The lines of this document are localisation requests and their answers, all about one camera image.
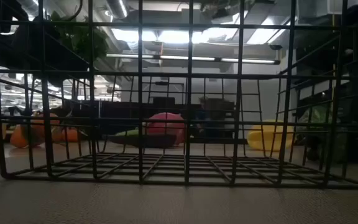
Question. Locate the pink dragon fruit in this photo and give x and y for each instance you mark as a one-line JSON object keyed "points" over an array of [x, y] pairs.
{"points": [[172, 132]]}

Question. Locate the dark purple oblong vegetable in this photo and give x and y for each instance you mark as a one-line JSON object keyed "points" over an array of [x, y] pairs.
{"points": [[154, 141]]}

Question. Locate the dark green cucumber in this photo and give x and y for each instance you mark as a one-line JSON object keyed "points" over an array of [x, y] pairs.
{"points": [[129, 132]]}

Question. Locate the yellow starfruit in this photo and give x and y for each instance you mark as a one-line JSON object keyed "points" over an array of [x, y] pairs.
{"points": [[266, 140]]}

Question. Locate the orange carrot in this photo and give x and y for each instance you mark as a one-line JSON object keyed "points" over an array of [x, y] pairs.
{"points": [[71, 136]]}

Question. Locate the orange mandarin bunch with leaves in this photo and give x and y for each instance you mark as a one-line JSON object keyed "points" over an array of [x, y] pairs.
{"points": [[19, 138]]}

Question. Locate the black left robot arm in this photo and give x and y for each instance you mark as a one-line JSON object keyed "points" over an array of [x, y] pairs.
{"points": [[26, 46]]}

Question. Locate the long tube light fixture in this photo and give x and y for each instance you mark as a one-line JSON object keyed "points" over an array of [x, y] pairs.
{"points": [[179, 58]]}

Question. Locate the green leafy plant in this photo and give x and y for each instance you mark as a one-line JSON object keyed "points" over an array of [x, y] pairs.
{"points": [[79, 40]]}

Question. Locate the green corn in husk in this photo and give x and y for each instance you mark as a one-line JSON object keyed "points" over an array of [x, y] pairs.
{"points": [[317, 116]]}

